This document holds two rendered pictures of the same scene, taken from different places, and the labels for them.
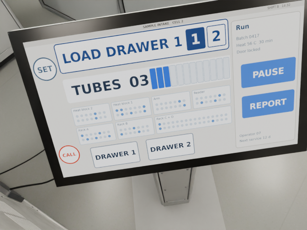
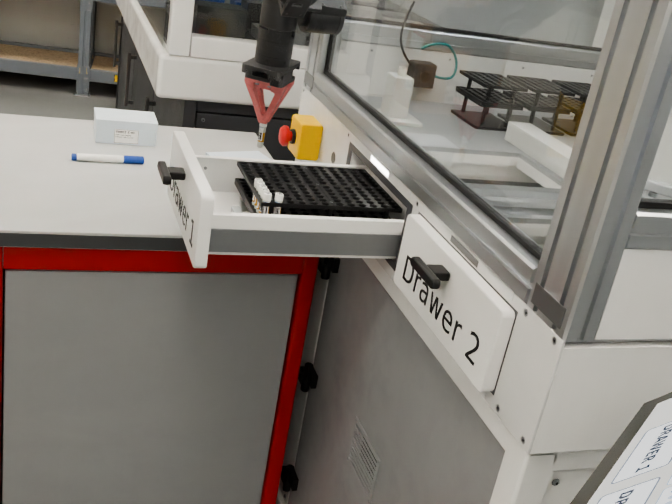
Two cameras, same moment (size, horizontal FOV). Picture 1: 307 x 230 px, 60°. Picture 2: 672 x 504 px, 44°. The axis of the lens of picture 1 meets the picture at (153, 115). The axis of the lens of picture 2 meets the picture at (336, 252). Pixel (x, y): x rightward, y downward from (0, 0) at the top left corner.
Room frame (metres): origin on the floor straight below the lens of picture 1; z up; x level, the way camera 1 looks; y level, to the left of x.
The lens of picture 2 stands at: (0.24, -0.49, 1.33)
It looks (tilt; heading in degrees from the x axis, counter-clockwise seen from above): 23 degrees down; 120
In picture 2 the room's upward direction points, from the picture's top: 11 degrees clockwise
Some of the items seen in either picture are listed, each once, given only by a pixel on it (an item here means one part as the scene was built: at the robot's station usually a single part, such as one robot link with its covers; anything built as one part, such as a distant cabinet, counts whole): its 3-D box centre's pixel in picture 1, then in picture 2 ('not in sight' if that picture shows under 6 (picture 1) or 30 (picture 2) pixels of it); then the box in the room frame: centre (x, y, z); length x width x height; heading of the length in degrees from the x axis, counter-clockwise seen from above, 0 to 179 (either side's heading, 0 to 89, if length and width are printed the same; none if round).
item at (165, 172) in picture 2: not in sight; (172, 173); (-0.56, 0.40, 0.91); 0.07 x 0.04 x 0.01; 141
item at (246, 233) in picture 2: not in sight; (319, 206); (-0.41, 0.58, 0.86); 0.40 x 0.26 x 0.06; 51
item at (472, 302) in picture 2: not in sight; (446, 294); (-0.12, 0.45, 0.87); 0.29 x 0.02 x 0.11; 141
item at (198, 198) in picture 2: not in sight; (188, 194); (-0.54, 0.42, 0.87); 0.29 x 0.02 x 0.11; 141
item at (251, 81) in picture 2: not in sight; (269, 93); (-0.55, 0.60, 1.01); 0.07 x 0.07 x 0.09; 18
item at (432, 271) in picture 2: not in sight; (433, 272); (-0.13, 0.43, 0.91); 0.07 x 0.04 x 0.01; 141
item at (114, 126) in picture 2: not in sight; (125, 126); (-1.04, 0.76, 0.79); 0.13 x 0.09 x 0.05; 51
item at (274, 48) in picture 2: not in sight; (274, 50); (-0.55, 0.59, 1.08); 0.10 x 0.07 x 0.07; 108
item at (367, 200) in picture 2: not in sight; (314, 203); (-0.42, 0.57, 0.87); 0.22 x 0.18 x 0.06; 51
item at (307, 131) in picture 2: not in sight; (303, 137); (-0.63, 0.84, 0.88); 0.07 x 0.05 x 0.07; 141
